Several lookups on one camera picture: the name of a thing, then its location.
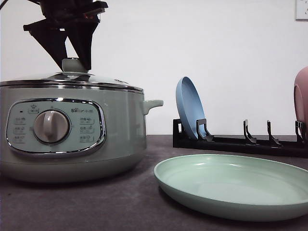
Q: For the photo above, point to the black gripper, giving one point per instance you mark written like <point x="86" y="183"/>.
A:
<point x="52" y="37"/>

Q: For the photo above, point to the glass steamer lid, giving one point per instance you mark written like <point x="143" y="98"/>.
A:
<point x="73" y="78"/>

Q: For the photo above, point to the green plate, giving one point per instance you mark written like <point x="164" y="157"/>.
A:
<point x="236" y="186"/>

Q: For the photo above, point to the green electric steamer pot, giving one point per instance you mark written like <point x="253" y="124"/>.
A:
<point x="71" y="131"/>

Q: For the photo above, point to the blue plate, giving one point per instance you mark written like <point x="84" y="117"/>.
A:
<point x="190" y="106"/>

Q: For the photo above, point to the pink plate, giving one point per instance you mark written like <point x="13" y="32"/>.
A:
<point x="301" y="98"/>

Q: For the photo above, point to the black dish rack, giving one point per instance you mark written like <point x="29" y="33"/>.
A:
<point x="272" y="146"/>

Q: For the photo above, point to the white wall socket right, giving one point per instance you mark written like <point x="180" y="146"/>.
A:
<point x="300" y="11"/>

